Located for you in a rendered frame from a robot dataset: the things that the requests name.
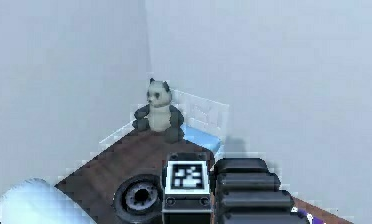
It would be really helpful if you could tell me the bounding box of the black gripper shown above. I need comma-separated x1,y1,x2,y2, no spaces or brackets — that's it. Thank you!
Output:
113,173,166,224

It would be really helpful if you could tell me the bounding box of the black and white panda toy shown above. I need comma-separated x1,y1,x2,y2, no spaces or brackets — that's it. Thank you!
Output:
131,77,185,144

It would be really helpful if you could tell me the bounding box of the purple and white small object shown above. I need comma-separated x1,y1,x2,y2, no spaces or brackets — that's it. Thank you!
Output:
291,206,316,224

